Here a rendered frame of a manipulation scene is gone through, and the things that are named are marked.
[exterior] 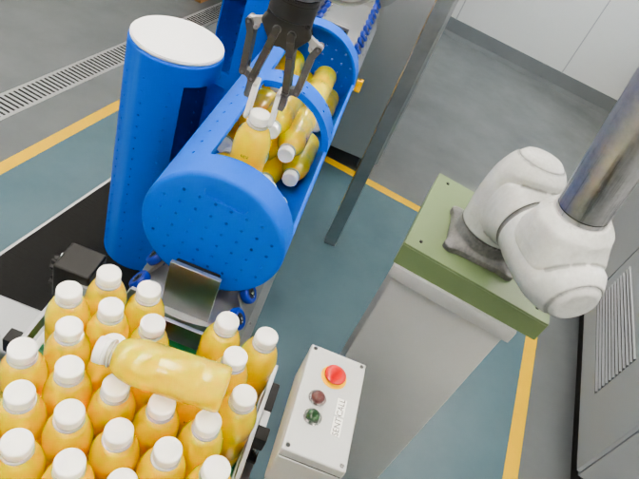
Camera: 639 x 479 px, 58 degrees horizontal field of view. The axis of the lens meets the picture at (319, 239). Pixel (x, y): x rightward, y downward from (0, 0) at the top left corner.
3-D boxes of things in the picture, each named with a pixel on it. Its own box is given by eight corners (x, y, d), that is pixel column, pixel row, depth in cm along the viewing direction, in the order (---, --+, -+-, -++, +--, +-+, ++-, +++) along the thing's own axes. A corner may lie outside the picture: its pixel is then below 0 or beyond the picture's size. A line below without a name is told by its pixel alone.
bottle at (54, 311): (89, 347, 106) (97, 281, 94) (80, 379, 101) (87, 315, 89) (49, 340, 105) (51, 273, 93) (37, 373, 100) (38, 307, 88)
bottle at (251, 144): (226, 179, 118) (247, 102, 106) (259, 192, 118) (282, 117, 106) (213, 198, 113) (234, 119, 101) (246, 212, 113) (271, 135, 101)
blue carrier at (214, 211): (335, 122, 186) (376, 45, 168) (255, 313, 119) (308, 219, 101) (255, 81, 183) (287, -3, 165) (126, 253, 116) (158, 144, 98)
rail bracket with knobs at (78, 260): (111, 293, 116) (117, 258, 109) (93, 318, 110) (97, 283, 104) (66, 275, 115) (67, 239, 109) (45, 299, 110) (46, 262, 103)
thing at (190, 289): (211, 314, 117) (224, 273, 109) (207, 322, 115) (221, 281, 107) (164, 296, 116) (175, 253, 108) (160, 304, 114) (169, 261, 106)
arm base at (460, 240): (514, 230, 152) (526, 215, 148) (511, 283, 134) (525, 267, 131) (452, 200, 152) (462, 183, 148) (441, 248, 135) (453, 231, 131)
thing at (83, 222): (279, 182, 311) (286, 161, 302) (88, 380, 197) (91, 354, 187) (197, 137, 316) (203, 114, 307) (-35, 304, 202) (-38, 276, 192)
